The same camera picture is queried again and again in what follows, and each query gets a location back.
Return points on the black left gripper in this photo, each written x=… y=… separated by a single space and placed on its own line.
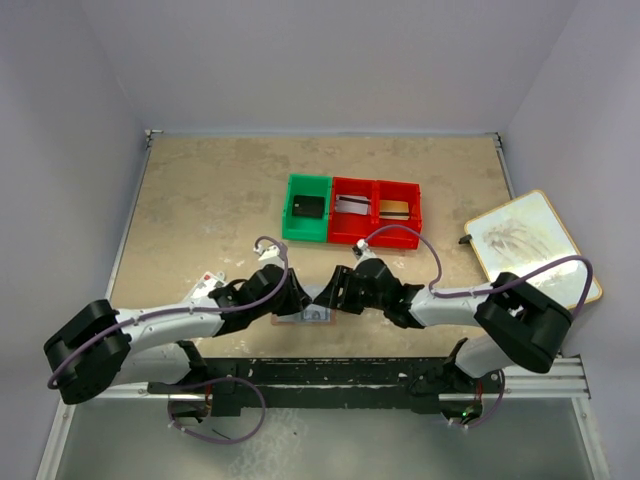
x=297 y=298

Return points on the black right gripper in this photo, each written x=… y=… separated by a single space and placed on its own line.
x=330 y=296

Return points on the pink leather card holder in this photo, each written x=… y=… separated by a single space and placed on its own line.
x=311 y=315

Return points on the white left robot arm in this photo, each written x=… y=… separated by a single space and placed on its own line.
x=102 y=346

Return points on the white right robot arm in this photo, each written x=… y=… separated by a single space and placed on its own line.
x=522 y=325

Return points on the black VIP cards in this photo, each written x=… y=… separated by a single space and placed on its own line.
x=308 y=206

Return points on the silver magnetic stripe cards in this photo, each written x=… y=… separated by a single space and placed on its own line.
x=349 y=204

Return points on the gold magnetic stripe cards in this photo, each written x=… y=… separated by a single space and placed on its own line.
x=394 y=209

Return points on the green plastic bin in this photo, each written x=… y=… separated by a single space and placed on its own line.
x=306 y=229

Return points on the red plastic bin middle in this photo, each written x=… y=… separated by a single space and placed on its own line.
x=349 y=228

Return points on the red plastic bin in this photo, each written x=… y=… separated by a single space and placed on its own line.
x=349 y=228
x=397 y=238

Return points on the red plastic bin right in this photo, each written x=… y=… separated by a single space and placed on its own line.
x=397 y=238

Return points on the black whiteboard clip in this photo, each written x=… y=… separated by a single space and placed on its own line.
x=466 y=239

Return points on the yellow framed whiteboard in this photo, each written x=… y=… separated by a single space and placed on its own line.
x=522 y=235

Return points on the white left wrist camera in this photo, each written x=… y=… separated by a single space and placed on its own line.
x=270 y=255

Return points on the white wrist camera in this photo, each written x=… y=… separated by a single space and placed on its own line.
x=362 y=251
x=270 y=255

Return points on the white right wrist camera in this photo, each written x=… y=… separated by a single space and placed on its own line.
x=362 y=251

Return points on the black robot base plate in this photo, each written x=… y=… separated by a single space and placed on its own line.
x=422 y=385

